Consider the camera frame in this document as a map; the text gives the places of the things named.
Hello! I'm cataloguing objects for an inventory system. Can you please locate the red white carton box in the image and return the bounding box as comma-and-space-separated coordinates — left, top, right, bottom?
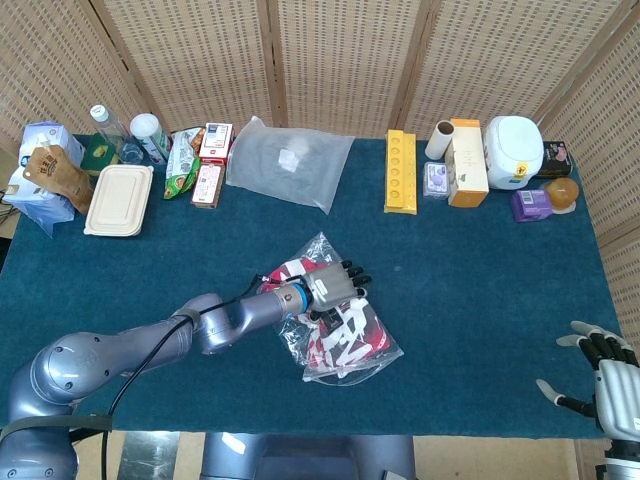
198, 122, 235, 165

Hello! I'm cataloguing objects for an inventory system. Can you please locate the beige orange carton box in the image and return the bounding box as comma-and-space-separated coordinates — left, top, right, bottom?
446, 117, 490, 208

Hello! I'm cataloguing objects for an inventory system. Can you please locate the clear glass cup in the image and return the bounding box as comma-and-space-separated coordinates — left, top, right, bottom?
118, 141, 147, 166

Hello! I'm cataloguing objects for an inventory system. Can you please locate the grey robot torso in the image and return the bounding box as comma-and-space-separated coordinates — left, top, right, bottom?
199, 432, 419, 480

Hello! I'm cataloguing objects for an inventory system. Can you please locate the blue white tissue pack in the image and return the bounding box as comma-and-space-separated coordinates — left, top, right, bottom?
2, 120, 87, 239

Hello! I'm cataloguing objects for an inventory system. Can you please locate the red white black garment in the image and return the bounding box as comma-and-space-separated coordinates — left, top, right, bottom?
264, 258, 394, 379

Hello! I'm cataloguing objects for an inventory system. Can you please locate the purple box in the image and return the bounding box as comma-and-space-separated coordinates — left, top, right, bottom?
510, 188, 555, 224

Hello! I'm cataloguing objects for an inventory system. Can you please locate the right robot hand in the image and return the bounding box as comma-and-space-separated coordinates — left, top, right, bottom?
535, 320, 640, 446

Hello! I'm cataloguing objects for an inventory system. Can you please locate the shiny metal plate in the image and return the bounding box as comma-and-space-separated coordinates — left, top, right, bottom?
119, 432, 181, 480

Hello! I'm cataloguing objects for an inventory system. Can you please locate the yellow block with holes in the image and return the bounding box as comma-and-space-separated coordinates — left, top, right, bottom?
383, 128, 419, 216

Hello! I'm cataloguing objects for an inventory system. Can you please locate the white paper roll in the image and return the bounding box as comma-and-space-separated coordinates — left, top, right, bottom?
424, 119, 455, 157

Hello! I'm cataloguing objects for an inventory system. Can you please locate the blue carpet table cover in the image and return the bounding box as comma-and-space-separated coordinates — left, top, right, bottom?
0, 132, 640, 441

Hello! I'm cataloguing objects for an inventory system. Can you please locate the green snack bag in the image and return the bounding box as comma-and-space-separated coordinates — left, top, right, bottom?
163, 127, 206, 201

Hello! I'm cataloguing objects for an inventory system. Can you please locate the white rice cooker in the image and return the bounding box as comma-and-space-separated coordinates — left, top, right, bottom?
483, 115, 545, 191

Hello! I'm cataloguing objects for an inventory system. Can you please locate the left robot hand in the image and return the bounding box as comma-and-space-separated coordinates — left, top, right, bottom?
298, 258, 374, 331

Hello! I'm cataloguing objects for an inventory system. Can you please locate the frosted plastic bag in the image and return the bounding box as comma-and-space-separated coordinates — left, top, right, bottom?
225, 115, 356, 215

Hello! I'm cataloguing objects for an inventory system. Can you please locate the dark green box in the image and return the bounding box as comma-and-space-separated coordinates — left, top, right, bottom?
79, 134, 121, 177

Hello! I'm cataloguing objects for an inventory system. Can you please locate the small lavender soap box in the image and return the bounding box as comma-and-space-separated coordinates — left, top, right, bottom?
422, 161, 451, 200

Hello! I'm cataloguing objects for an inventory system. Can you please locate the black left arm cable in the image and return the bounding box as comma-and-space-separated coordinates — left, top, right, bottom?
99, 272, 281, 480

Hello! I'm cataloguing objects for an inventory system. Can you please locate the black arm strap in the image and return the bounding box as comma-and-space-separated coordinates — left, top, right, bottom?
0, 413, 114, 442

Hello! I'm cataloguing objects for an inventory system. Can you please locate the clear plastic water bottle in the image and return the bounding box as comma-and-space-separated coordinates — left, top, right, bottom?
89, 104, 132, 151

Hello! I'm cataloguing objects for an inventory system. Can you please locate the white green canister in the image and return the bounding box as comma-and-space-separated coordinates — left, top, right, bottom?
129, 113, 174, 165

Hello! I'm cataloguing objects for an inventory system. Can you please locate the brown red carton box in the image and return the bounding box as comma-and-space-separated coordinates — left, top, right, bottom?
190, 163, 226, 210

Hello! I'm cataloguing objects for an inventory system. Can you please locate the amber round jar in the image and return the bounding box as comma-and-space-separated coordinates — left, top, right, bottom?
543, 177, 581, 215

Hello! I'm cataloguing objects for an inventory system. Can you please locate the brown spout pouch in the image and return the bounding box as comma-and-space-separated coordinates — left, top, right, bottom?
22, 144, 96, 215

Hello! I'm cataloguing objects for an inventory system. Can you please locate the wicker folding screen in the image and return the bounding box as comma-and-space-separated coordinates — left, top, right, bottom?
0, 0, 640, 351

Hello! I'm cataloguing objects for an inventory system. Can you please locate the black package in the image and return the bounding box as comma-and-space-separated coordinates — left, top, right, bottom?
537, 140, 574, 180

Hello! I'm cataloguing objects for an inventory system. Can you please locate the red white bagged item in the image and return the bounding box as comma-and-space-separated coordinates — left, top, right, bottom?
272, 231, 405, 387

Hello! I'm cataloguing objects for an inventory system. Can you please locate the beige lidded lunch box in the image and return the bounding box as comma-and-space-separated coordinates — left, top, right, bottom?
83, 164, 155, 238

